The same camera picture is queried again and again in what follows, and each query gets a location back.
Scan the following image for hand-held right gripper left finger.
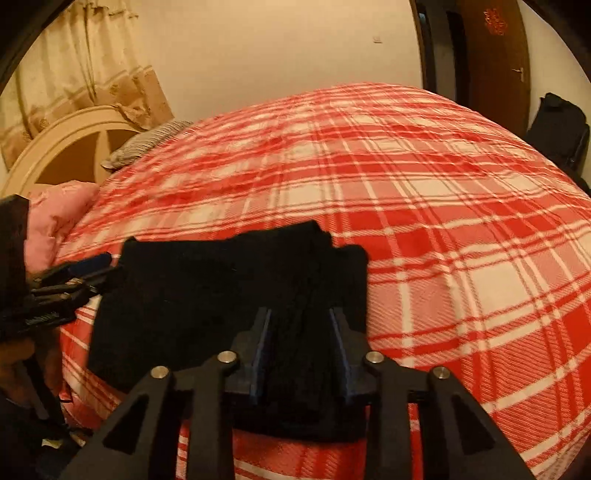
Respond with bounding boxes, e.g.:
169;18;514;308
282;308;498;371
60;307;273;480

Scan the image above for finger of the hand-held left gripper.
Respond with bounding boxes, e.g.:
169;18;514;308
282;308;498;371
30;267;125;304
34;251;114;288

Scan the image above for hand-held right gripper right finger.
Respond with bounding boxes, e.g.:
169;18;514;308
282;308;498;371
329;307;522;480

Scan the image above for black pants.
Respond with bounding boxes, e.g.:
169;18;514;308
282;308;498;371
88;220;370;444

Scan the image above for pink pillow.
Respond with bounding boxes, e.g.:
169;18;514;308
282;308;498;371
23;181;100;273

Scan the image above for cream arched headboard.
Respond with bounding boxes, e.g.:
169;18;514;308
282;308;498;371
0;105;144;199

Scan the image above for grey striped pillow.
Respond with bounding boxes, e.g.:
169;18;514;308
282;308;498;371
100;120;195;169

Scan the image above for red plaid blanket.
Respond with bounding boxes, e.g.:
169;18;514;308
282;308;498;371
55;83;591;480

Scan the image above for beige patterned curtain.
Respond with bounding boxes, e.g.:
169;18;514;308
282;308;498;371
0;0;174;169

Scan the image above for brown wooden door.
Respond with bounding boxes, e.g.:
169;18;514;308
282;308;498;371
457;0;531;134

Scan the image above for black chair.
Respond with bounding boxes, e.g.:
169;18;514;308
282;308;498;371
526;92;591;185

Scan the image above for red paper door decoration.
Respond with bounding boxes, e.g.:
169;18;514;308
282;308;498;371
482;7;506;38

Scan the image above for dark door frame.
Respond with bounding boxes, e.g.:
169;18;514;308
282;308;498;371
409;0;467;100

